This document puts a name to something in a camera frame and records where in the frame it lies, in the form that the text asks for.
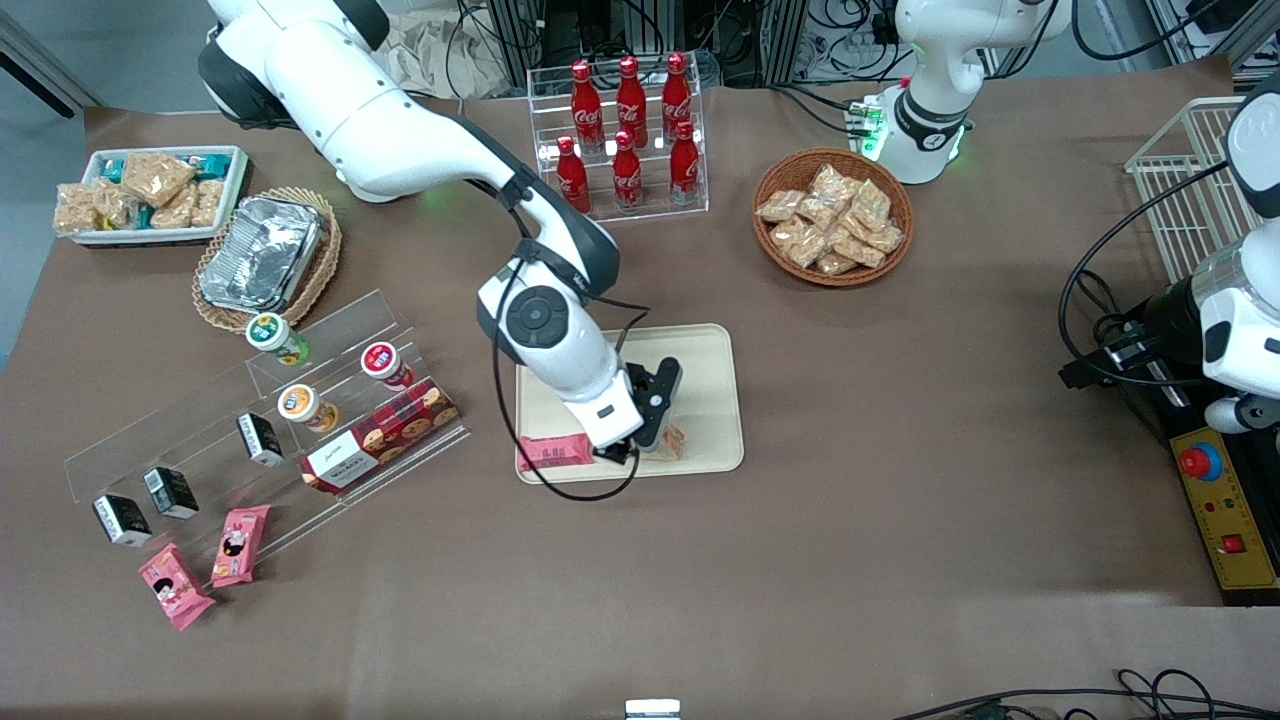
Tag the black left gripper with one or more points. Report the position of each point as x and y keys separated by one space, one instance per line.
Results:
x=1166 y=312

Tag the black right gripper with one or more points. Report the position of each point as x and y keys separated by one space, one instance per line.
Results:
x=616 y=452

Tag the orange sandwich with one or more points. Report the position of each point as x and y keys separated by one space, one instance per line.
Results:
x=675 y=442

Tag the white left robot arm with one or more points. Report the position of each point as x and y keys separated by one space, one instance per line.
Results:
x=940 y=60

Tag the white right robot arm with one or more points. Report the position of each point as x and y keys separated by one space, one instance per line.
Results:
x=400 y=130

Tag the cream plastic tray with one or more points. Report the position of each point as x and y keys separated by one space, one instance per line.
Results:
x=710 y=400

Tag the pink snack bar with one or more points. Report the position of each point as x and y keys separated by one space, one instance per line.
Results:
x=550 y=453

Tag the red emergency stop button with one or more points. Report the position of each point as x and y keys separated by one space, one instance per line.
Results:
x=1200 y=462

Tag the round brown wicker basket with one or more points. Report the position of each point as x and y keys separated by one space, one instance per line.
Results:
x=775 y=255

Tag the yellow black control box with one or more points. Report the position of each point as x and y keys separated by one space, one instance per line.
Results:
x=1230 y=545

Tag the clear acrylic bottle rack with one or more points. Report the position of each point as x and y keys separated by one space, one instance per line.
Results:
x=650 y=215

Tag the clear packet of crackers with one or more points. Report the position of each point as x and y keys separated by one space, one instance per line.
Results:
x=779 y=206
x=870 y=203
x=858 y=247
x=830 y=183
x=818 y=211
x=790 y=234
x=808 y=250
x=836 y=264

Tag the red cola bottle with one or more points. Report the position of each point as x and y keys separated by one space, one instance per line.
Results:
x=586 y=100
x=676 y=92
x=685 y=168
x=573 y=182
x=627 y=175
x=631 y=95

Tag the red cookie box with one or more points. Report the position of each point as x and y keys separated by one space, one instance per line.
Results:
x=380 y=438

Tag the red lid cup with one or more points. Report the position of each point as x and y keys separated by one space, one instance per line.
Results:
x=385 y=364

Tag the clear acrylic stepped shelf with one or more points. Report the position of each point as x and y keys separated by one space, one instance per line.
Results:
x=330 y=330

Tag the orange blue lid cup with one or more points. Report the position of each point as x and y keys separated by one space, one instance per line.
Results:
x=305 y=406

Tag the oval light wicker basket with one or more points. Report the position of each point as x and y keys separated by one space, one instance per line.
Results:
x=325 y=265

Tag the small black white carton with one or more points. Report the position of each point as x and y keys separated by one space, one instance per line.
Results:
x=262 y=439
x=121 y=521
x=170 y=492

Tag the green lid cup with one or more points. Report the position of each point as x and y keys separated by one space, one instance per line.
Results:
x=275 y=337

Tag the pink snack packet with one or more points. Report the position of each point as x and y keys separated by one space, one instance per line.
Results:
x=240 y=546
x=175 y=586

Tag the silver foil container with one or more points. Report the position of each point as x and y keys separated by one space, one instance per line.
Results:
x=262 y=255

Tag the crumpled beige paper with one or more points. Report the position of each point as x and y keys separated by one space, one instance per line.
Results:
x=440 y=55

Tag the white rectangular dish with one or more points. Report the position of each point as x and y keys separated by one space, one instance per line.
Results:
x=232 y=195

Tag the teal snack packet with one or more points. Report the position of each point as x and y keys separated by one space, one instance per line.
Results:
x=212 y=162

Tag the large rice cracker packet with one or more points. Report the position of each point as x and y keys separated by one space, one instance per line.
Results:
x=155 y=176

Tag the dark metal bar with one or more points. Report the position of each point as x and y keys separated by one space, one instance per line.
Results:
x=40 y=62

